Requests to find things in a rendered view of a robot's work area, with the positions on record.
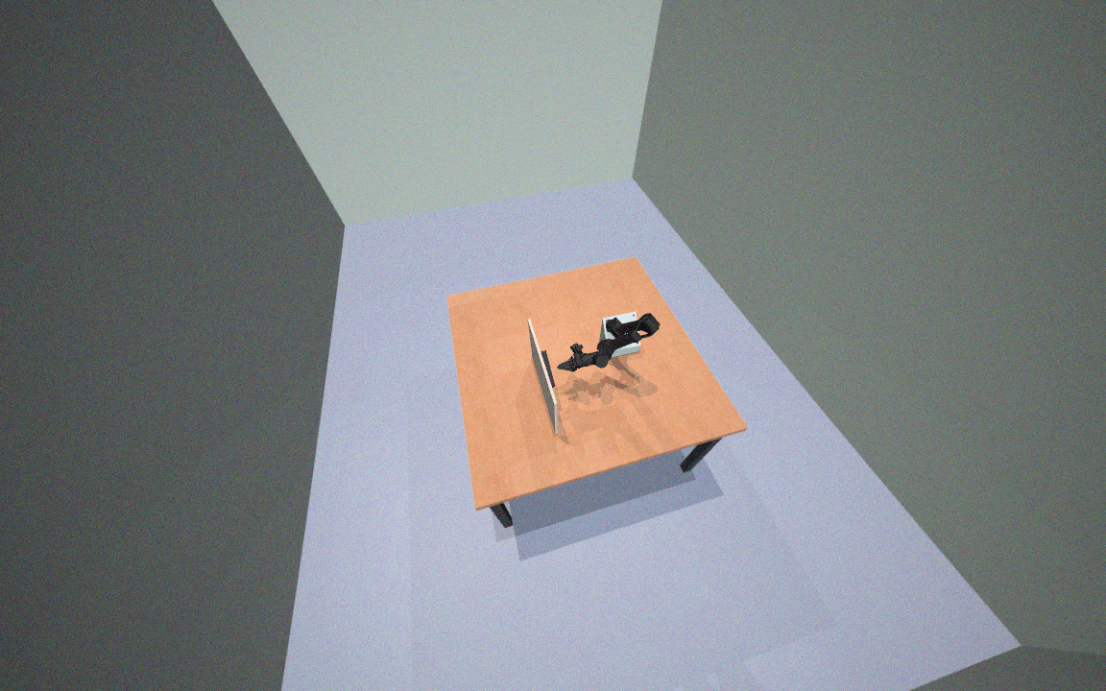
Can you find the black picture frame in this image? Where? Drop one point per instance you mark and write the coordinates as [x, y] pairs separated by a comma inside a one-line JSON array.
[[547, 365]]

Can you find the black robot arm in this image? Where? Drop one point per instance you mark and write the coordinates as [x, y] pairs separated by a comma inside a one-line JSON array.
[[606, 348]]

